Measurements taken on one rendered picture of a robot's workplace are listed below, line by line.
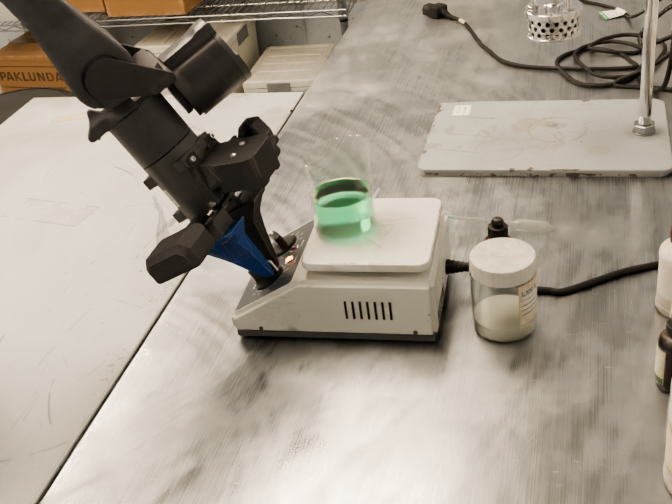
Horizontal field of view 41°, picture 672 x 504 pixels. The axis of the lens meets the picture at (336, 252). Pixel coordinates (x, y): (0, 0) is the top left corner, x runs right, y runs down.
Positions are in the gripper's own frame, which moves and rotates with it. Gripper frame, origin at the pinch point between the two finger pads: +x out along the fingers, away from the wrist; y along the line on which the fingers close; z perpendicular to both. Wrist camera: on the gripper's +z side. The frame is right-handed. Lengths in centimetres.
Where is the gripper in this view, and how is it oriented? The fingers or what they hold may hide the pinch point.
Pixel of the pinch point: (250, 245)
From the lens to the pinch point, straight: 86.5
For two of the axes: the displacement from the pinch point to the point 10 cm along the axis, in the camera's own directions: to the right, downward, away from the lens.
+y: 3.4, -6.2, 7.1
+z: 7.2, -3.1, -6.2
